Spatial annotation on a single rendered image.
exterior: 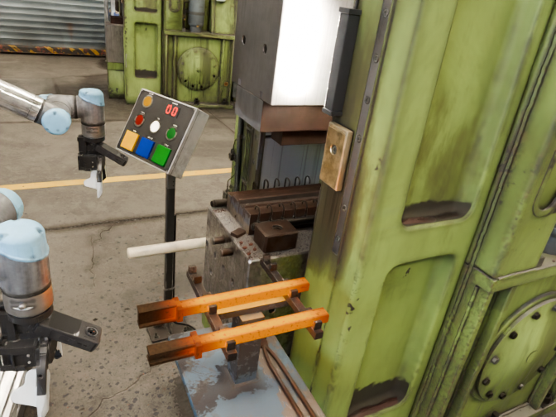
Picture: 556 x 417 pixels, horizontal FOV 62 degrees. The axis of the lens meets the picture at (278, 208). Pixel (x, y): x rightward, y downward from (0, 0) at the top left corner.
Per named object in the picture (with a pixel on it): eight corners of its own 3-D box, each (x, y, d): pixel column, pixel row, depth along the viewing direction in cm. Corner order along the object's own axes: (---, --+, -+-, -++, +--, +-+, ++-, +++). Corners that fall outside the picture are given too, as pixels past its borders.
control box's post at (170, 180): (165, 329, 239) (168, 127, 191) (162, 324, 241) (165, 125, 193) (171, 328, 240) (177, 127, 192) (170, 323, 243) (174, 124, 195)
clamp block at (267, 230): (263, 254, 144) (266, 236, 141) (252, 240, 150) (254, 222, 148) (297, 248, 149) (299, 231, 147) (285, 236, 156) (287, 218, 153)
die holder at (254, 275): (237, 369, 159) (249, 261, 139) (201, 303, 189) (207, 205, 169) (366, 333, 185) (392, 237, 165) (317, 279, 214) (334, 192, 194)
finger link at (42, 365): (39, 391, 83) (41, 342, 84) (50, 390, 83) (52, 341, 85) (32, 398, 78) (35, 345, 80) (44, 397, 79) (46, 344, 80)
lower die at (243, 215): (248, 235, 153) (251, 213, 149) (226, 208, 169) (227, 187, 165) (351, 220, 172) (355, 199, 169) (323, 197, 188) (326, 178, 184)
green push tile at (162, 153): (163, 166, 179) (170, 148, 179) (150, 160, 183) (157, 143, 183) (166, 168, 181) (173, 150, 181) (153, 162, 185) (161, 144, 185)
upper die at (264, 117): (259, 132, 137) (263, 101, 133) (234, 112, 153) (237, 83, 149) (371, 128, 157) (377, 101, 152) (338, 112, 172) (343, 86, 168)
